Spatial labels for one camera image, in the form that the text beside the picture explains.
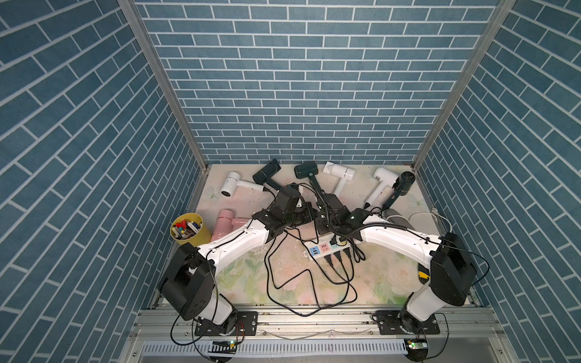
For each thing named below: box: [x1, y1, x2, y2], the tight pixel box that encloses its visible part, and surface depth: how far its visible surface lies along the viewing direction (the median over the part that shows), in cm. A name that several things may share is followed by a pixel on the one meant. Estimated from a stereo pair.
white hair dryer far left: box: [220, 170, 266, 198], surface depth 110 cm
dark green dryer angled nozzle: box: [252, 158, 283, 191], surface depth 117 cm
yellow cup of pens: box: [170, 212, 212, 248], surface depth 84 cm
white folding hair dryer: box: [323, 161, 356, 197], surface depth 116 cm
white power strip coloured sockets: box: [302, 235, 360, 260], surface depth 90 cm
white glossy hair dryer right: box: [364, 167, 399, 206], surface depth 113 cm
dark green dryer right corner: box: [381, 170, 417, 211], surface depth 106 cm
